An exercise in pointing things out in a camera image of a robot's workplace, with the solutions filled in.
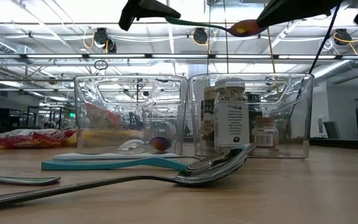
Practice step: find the green spice jar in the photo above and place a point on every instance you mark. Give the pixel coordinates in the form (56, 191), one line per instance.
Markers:
(255, 105)

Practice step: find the green exit sign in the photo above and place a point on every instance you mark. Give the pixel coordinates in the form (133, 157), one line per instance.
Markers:
(72, 114)

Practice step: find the small cork-lid jar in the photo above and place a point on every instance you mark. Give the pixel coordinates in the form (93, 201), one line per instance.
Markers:
(264, 140)

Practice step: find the black aluminium frame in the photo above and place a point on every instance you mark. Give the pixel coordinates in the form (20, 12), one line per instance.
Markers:
(346, 144)

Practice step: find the orange snack bag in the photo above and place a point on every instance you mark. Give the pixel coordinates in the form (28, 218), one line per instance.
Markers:
(101, 116)

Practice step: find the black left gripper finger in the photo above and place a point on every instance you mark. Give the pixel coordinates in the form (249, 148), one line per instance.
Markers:
(145, 9)

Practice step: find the yellow noodle packet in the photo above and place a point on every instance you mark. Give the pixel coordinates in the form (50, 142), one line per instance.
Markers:
(104, 137)

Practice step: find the clear plastic bin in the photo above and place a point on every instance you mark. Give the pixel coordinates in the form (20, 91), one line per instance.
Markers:
(297, 124)
(172, 124)

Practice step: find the teal plastic spoon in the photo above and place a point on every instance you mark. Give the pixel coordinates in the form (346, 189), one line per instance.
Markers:
(104, 164)

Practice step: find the tan-lid spice jar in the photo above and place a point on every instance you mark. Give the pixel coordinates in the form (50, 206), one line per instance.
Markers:
(209, 118)

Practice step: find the white-lid spice jar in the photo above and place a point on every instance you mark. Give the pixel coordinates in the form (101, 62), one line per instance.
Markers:
(232, 124)

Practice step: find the dark chrome spoon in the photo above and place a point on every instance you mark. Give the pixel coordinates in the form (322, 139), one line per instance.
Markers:
(216, 174)

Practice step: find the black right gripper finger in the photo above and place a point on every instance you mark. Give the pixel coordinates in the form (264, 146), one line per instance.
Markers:
(297, 9)

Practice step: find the iridescent rainbow metal spoon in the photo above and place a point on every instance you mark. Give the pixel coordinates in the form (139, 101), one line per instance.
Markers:
(160, 144)
(20, 180)
(247, 28)

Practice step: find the silver and red packet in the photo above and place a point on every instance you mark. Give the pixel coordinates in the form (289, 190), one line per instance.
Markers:
(26, 140)

